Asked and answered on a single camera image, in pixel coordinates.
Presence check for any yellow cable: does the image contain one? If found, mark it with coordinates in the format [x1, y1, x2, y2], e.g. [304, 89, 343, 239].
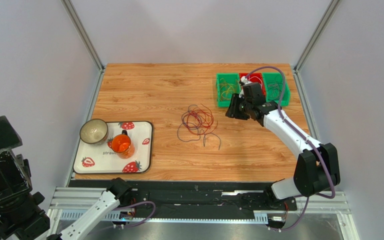
[220, 83, 239, 102]

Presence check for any white cable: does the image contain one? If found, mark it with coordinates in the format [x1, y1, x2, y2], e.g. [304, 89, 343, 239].
[245, 73, 266, 91]

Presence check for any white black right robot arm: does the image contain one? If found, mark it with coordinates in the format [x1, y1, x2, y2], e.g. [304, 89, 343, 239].
[225, 82, 341, 200]

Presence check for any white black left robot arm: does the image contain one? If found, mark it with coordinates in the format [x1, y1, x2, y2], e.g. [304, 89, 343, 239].
[0, 116, 132, 240]

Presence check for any green storage bin left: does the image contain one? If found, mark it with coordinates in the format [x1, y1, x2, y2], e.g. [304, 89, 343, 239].
[215, 73, 241, 108]

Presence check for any green storage bin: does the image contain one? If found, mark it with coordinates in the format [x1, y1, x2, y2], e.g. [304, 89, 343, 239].
[262, 72, 291, 107]
[215, 73, 241, 108]

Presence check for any red storage bin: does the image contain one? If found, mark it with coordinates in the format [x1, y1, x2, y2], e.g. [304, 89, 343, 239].
[248, 72, 267, 96]

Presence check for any green storage bin right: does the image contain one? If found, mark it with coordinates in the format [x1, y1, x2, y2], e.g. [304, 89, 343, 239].
[262, 72, 291, 107]

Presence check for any clear glass bowl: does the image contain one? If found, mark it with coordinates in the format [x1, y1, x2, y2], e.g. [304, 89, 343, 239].
[79, 118, 109, 145]

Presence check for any white strawberry print tray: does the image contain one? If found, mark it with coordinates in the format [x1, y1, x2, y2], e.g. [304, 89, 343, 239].
[73, 121, 154, 174]

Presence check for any orange transparent cup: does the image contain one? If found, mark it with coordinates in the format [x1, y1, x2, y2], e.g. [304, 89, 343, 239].
[111, 129, 135, 159]

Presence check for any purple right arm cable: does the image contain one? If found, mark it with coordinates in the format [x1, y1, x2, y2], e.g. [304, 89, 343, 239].
[245, 65, 337, 232]

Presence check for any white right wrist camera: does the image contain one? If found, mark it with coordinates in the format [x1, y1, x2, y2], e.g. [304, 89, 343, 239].
[239, 76, 251, 98]

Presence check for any aluminium frame post right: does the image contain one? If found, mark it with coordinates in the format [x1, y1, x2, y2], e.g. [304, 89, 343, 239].
[294, 0, 342, 72]

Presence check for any aluminium frame post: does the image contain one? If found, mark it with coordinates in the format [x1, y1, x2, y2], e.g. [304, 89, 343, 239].
[60, 0, 106, 71]
[294, 0, 342, 72]

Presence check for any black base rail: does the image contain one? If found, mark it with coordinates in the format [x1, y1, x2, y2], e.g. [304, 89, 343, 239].
[68, 179, 333, 221]

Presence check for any aluminium frame post left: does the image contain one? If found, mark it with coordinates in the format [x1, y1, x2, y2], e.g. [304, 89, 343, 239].
[60, 0, 106, 71]

